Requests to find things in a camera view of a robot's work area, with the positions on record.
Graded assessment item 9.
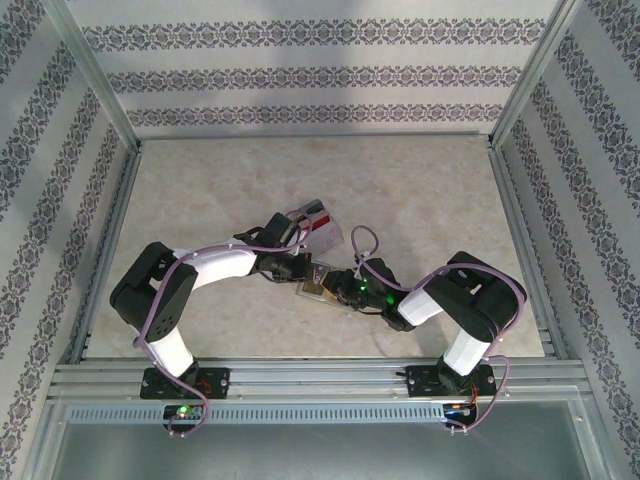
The green card holder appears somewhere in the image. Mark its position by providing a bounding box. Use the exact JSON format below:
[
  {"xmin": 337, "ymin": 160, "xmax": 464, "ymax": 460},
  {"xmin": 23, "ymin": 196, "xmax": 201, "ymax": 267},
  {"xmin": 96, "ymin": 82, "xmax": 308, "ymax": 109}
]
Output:
[{"xmin": 294, "ymin": 262, "xmax": 352, "ymax": 307}]

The clear plastic card box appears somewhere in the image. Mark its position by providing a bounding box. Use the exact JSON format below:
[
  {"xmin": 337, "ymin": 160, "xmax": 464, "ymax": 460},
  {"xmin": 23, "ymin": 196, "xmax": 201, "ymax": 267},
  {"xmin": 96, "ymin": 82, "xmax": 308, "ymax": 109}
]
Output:
[{"xmin": 287, "ymin": 198, "xmax": 346, "ymax": 257}]

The black card stack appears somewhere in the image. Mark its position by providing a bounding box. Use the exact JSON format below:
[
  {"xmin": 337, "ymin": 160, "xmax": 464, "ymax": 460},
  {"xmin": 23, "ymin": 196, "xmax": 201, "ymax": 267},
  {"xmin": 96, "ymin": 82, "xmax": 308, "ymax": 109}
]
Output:
[{"xmin": 292, "ymin": 199, "xmax": 324, "ymax": 221}]

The grey metal panel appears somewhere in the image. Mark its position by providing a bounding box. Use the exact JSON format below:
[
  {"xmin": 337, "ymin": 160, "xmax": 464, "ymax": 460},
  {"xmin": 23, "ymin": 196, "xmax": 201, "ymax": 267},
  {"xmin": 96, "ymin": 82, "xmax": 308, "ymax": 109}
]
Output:
[{"xmin": 29, "ymin": 399, "xmax": 609, "ymax": 480}]

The left controller board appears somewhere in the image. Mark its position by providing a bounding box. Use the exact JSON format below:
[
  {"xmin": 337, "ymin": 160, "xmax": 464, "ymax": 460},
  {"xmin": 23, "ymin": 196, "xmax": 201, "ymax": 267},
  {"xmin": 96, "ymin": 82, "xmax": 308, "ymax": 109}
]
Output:
[{"xmin": 163, "ymin": 404, "xmax": 204, "ymax": 420}]

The aluminium mounting rail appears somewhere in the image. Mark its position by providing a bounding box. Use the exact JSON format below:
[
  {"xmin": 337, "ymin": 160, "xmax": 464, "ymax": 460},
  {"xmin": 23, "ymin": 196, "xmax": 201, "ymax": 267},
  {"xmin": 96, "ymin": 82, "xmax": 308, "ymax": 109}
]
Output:
[{"xmin": 47, "ymin": 356, "xmax": 590, "ymax": 402}]

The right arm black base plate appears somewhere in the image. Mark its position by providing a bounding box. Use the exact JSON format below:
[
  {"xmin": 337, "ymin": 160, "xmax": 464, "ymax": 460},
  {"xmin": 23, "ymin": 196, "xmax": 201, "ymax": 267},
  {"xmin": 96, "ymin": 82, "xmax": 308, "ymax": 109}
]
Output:
[{"xmin": 406, "ymin": 363, "xmax": 497, "ymax": 400}]

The slotted grey cable duct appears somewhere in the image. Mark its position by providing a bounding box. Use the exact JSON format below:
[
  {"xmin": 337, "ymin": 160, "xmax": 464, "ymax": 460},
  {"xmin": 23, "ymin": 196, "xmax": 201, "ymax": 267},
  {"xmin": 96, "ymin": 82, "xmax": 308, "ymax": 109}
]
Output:
[{"xmin": 67, "ymin": 403, "xmax": 447, "ymax": 424}]

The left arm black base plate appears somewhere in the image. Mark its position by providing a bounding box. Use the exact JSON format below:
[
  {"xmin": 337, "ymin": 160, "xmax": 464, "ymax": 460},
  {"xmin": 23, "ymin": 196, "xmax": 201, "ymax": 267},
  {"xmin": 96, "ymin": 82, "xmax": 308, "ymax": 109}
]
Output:
[{"xmin": 139, "ymin": 367, "xmax": 231, "ymax": 401}]

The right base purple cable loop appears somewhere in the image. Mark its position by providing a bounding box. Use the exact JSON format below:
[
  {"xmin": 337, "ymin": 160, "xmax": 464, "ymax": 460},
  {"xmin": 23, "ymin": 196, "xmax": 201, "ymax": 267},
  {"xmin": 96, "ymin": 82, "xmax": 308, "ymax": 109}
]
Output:
[{"xmin": 447, "ymin": 353, "xmax": 514, "ymax": 435}]

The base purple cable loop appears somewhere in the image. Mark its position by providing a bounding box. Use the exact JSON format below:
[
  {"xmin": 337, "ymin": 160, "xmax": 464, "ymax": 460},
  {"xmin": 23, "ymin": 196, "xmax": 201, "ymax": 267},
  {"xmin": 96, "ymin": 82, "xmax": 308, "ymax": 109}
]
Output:
[
  {"xmin": 167, "ymin": 384, "xmax": 212, "ymax": 439},
  {"xmin": 447, "ymin": 353, "xmax": 514, "ymax": 435}
]

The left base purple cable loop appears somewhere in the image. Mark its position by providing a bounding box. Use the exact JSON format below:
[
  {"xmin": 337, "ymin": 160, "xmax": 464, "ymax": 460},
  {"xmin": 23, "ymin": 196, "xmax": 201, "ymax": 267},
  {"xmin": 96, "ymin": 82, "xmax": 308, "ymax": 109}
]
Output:
[{"xmin": 167, "ymin": 384, "xmax": 212, "ymax": 439}]

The right aluminium side rail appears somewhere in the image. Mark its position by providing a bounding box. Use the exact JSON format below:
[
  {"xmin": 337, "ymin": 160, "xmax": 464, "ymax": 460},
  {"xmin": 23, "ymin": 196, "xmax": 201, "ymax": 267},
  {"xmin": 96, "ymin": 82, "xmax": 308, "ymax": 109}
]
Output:
[{"xmin": 485, "ymin": 138, "xmax": 570, "ymax": 362}]

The aluminium side rail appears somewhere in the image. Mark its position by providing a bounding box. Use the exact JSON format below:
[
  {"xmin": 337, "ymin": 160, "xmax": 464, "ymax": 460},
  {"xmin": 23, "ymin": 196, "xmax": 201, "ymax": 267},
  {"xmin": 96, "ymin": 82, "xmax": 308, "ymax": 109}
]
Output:
[
  {"xmin": 485, "ymin": 138, "xmax": 570, "ymax": 362},
  {"xmin": 68, "ymin": 139, "xmax": 145, "ymax": 365}
]

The left aluminium side rail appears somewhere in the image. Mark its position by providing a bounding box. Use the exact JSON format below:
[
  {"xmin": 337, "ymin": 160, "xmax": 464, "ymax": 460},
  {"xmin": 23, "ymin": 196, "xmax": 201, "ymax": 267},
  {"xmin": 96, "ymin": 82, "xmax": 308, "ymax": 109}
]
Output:
[{"xmin": 68, "ymin": 139, "xmax": 145, "ymax": 365}]

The left aluminium frame post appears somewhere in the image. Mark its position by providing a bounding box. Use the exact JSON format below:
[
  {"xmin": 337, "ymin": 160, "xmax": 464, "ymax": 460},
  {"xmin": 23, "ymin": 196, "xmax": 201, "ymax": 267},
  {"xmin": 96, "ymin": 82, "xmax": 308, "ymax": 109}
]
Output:
[{"xmin": 39, "ymin": 0, "xmax": 145, "ymax": 151}]

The aluminium frame post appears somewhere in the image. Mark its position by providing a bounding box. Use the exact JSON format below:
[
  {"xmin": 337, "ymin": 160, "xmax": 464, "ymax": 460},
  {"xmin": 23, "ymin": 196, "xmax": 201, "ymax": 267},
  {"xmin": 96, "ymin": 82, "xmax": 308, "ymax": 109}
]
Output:
[
  {"xmin": 487, "ymin": 0, "xmax": 586, "ymax": 149},
  {"xmin": 39, "ymin": 0, "xmax": 145, "ymax": 151}
]

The right aluminium frame post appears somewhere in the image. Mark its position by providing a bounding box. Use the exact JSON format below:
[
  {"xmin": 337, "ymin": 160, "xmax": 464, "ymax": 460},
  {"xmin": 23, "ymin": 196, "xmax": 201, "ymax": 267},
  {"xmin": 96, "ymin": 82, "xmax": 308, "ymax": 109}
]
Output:
[{"xmin": 487, "ymin": 0, "xmax": 586, "ymax": 149}]

